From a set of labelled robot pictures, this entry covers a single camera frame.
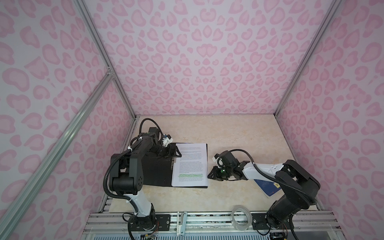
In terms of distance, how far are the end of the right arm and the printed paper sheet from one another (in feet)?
0.19

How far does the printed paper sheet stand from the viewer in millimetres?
878

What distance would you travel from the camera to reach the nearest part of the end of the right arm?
0.68m
